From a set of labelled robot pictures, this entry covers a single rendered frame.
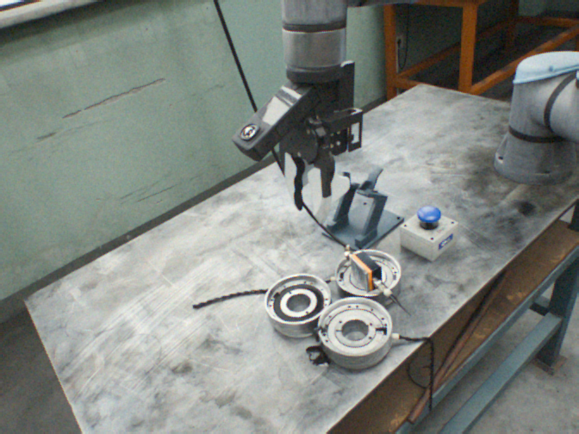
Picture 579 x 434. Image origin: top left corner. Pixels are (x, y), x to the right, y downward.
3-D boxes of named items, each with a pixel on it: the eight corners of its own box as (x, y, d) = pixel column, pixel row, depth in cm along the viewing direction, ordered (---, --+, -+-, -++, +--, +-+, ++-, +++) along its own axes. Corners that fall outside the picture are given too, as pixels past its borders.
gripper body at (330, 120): (363, 152, 61) (366, 61, 55) (314, 172, 57) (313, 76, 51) (325, 137, 67) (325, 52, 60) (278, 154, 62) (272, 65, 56)
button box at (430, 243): (432, 263, 78) (433, 241, 75) (400, 245, 82) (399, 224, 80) (461, 239, 81) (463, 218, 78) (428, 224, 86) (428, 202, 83)
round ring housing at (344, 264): (401, 268, 78) (401, 250, 75) (400, 315, 70) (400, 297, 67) (341, 266, 81) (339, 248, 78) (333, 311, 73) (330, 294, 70)
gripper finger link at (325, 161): (339, 197, 59) (331, 131, 56) (331, 201, 58) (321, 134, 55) (316, 190, 63) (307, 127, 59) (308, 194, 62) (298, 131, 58)
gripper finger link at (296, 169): (324, 200, 70) (332, 148, 64) (294, 213, 67) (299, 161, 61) (311, 189, 71) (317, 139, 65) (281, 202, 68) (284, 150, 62)
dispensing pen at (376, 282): (418, 320, 65) (353, 257, 78) (419, 300, 62) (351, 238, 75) (406, 327, 64) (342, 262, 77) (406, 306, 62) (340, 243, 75)
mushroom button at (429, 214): (431, 243, 78) (432, 220, 75) (412, 233, 81) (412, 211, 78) (445, 232, 80) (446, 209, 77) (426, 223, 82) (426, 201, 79)
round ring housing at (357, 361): (316, 370, 64) (313, 353, 62) (326, 313, 72) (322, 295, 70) (392, 376, 62) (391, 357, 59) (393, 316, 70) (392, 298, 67)
